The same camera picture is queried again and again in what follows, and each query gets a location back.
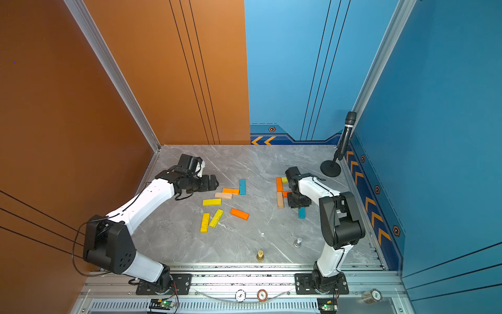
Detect teal block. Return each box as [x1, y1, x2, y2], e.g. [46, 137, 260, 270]
[239, 179, 247, 195]
[298, 208, 306, 219]

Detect beige block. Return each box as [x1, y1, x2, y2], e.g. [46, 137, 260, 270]
[214, 192, 233, 200]
[277, 192, 284, 209]

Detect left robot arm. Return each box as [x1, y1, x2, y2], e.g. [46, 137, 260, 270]
[82, 166, 219, 294]

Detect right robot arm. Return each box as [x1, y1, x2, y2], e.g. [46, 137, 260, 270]
[285, 167, 366, 294]

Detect yellow block horizontal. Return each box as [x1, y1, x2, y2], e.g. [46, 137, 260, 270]
[203, 198, 222, 207]

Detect light orange block centre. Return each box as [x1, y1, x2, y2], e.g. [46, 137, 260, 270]
[222, 188, 240, 195]

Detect yellow block tilted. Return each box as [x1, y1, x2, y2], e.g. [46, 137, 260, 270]
[209, 209, 224, 228]

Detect silver weight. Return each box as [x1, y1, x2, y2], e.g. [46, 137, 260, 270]
[294, 238, 302, 248]

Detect black microphone on stand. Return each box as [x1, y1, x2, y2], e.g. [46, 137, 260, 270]
[320, 111, 357, 177]

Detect brass weight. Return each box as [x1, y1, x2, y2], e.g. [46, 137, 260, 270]
[256, 250, 265, 262]

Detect copper round token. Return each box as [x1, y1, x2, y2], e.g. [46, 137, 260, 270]
[257, 289, 268, 302]

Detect white round token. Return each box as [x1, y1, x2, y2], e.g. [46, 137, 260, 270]
[235, 289, 247, 302]

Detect right green circuit board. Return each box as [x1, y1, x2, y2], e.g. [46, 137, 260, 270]
[317, 298, 338, 314]

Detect green circuit board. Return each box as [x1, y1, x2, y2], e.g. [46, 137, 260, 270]
[317, 298, 338, 314]
[149, 298, 178, 313]

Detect left green circuit board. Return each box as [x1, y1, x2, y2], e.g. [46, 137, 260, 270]
[149, 298, 178, 313]

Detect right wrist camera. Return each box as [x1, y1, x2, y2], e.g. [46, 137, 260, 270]
[285, 166, 301, 183]

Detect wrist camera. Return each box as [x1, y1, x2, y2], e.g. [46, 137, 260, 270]
[175, 154, 205, 177]
[285, 166, 301, 183]

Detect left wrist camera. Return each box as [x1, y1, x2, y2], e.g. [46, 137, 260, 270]
[175, 154, 205, 177]

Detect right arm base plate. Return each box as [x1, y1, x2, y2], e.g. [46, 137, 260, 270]
[295, 272, 349, 296]

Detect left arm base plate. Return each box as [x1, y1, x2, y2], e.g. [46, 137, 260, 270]
[135, 273, 192, 296]

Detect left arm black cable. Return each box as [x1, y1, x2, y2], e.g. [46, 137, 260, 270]
[71, 188, 142, 277]

